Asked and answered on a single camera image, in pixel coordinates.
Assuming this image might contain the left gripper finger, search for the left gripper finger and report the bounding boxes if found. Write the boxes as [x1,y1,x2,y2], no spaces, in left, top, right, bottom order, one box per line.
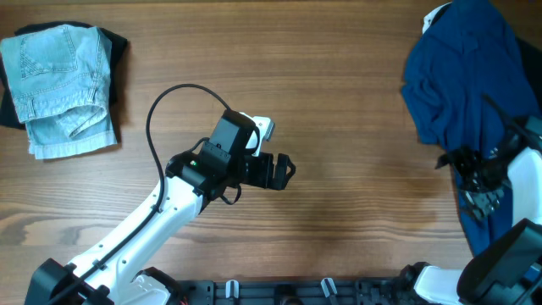
[273,171,295,191]
[275,153,296,176]

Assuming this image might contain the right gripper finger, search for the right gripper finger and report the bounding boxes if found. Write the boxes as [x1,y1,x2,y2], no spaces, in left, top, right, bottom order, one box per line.
[481,188,505,212]
[460,190,485,222]

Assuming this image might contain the blue polo shirt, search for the blue polo shirt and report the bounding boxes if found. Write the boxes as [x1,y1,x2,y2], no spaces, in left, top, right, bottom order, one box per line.
[400,0,542,258]

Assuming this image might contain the white t-shirt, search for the white t-shirt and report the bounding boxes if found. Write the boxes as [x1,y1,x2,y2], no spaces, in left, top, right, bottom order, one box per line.
[422,3,451,34]

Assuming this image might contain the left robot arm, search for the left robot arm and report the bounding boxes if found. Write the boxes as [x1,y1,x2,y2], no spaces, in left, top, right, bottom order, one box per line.
[25,110,296,304]

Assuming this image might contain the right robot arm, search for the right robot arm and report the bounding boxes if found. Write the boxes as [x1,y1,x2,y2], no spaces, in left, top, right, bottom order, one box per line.
[392,116,541,304]

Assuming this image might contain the black garment at right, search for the black garment at right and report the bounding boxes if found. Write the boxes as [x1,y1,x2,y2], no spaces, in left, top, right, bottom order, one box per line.
[516,37,542,108]

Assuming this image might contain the folded light blue jeans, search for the folded light blue jeans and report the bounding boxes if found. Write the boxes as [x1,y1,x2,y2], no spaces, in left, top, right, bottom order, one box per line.
[1,25,117,159]

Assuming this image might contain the folded black garment under jeans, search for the folded black garment under jeans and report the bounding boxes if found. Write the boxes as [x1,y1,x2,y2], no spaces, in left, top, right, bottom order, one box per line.
[1,21,128,130]

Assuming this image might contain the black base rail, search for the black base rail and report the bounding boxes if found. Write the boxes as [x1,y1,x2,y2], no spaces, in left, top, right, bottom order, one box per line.
[180,278,415,305]

